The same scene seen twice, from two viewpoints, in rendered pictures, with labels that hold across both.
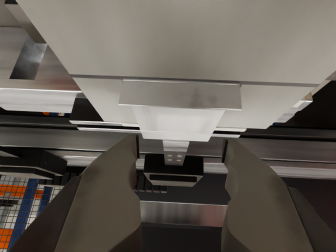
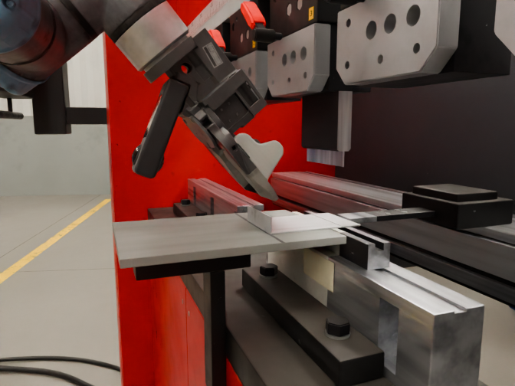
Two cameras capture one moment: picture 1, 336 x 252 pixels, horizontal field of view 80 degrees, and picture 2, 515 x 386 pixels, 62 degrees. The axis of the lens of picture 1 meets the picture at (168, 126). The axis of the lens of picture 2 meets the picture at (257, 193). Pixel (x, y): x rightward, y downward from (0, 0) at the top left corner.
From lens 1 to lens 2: 0.52 m
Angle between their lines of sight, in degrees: 69
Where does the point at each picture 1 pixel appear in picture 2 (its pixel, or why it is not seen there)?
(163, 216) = (329, 154)
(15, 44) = (403, 363)
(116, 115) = (325, 233)
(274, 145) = not seen: hidden behind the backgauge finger
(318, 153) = (339, 205)
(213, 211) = (312, 158)
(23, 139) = not seen: outside the picture
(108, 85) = (283, 236)
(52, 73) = (369, 299)
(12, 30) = not seen: outside the picture
